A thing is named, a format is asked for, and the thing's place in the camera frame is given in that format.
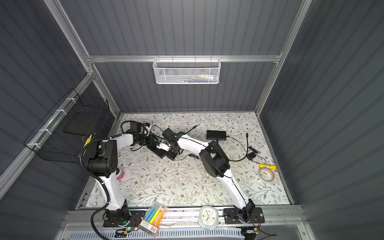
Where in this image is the blue black network switch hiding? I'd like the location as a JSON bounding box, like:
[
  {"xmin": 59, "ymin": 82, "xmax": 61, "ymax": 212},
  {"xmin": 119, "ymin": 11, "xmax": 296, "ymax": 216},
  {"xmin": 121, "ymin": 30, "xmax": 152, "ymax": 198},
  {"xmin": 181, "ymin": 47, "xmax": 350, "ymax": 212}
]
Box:
[{"xmin": 147, "ymin": 145, "xmax": 167, "ymax": 159}]

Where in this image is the black ribbed network switch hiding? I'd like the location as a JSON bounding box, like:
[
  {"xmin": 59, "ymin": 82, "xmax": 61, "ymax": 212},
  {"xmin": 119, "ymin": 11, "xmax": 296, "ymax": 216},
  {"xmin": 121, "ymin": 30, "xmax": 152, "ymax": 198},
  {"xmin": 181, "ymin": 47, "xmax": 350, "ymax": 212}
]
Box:
[{"xmin": 206, "ymin": 130, "xmax": 227, "ymax": 141}]

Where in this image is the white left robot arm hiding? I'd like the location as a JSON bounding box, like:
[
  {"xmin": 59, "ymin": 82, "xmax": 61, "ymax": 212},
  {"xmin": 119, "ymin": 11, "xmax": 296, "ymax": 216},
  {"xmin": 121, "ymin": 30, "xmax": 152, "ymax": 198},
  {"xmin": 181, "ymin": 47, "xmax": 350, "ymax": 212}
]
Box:
[{"xmin": 79, "ymin": 121, "xmax": 151, "ymax": 240}]

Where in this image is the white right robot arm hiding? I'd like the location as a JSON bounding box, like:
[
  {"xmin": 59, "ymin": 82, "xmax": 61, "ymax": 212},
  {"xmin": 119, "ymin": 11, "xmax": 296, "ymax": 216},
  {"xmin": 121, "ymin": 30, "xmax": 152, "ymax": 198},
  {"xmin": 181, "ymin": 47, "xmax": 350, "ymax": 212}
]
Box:
[{"xmin": 162, "ymin": 128, "xmax": 255, "ymax": 223}]

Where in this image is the pink tape roll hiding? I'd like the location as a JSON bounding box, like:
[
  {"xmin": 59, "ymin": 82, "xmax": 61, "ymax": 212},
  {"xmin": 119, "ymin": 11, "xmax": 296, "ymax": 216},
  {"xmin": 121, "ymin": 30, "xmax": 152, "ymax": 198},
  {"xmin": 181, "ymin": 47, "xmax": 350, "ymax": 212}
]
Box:
[{"xmin": 116, "ymin": 168, "xmax": 125, "ymax": 181}]

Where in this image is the yellow marker in basket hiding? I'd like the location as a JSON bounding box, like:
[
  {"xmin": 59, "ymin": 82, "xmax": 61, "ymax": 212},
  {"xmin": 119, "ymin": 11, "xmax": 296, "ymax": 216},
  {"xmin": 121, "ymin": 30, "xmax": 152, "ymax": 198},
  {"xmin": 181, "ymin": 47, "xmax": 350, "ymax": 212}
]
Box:
[{"xmin": 84, "ymin": 135, "xmax": 93, "ymax": 147}]

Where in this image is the small mint desk clock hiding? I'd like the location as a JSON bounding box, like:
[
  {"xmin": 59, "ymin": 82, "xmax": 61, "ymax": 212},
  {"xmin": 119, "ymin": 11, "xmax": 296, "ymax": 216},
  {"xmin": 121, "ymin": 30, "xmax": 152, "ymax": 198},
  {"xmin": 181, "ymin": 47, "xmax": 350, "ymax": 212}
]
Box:
[{"xmin": 198, "ymin": 206, "xmax": 219, "ymax": 231}]

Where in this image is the pack of coloured markers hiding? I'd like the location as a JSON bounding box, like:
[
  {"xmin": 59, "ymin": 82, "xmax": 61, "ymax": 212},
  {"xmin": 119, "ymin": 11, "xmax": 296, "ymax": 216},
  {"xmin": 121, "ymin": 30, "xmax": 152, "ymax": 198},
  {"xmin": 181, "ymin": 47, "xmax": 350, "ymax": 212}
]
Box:
[{"xmin": 139, "ymin": 202, "xmax": 169, "ymax": 237}]

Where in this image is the clear tape roll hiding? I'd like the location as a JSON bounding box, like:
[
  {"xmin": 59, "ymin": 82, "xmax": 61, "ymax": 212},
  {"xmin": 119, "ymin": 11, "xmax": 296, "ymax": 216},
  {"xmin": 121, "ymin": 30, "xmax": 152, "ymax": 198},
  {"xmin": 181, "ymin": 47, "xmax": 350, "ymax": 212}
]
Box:
[{"xmin": 259, "ymin": 168, "xmax": 275, "ymax": 183}]

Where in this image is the white wire mesh basket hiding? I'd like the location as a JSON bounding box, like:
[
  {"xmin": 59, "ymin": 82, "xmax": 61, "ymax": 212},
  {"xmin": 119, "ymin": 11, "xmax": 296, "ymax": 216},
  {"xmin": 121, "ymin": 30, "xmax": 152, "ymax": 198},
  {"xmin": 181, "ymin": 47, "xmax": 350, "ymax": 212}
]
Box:
[{"xmin": 153, "ymin": 59, "xmax": 222, "ymax": 85}]

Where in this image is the black wire wall basket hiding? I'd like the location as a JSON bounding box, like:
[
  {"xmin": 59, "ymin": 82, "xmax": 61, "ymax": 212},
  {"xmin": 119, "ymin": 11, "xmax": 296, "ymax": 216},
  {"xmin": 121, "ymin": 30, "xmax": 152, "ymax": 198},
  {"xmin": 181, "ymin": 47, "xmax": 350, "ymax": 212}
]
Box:
[{"xmin": 24, "ymin": 91, "xmax": 110, "ymax": 163}]

